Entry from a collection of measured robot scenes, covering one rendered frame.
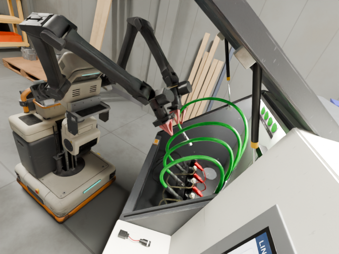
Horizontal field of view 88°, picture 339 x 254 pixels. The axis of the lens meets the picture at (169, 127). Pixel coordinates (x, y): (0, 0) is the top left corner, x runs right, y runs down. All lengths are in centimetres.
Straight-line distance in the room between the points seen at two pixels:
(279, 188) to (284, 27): 240
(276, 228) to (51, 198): 162
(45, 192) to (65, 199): 18
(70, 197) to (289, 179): 159
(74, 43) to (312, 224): 77
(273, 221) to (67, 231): 171
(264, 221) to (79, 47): 73
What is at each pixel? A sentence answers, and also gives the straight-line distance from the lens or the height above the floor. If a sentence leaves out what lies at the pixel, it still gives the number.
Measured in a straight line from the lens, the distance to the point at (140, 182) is 95.
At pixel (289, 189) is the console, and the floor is 148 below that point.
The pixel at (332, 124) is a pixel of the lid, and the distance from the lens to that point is 48.
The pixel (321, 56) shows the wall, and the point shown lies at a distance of 272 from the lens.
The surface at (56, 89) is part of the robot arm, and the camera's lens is 103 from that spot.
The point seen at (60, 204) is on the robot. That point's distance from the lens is 173.
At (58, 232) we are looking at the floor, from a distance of 193.
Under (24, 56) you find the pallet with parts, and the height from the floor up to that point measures 23.
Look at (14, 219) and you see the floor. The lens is 209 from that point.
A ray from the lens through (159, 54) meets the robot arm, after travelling 107.
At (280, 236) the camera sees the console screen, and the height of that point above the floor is 143.
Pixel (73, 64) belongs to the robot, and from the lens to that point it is 115.
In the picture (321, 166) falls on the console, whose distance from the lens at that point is 38.
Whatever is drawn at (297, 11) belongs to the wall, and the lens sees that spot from 271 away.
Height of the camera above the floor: 169
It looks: 32 degrees down
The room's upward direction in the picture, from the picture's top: 16 degrees clockwise
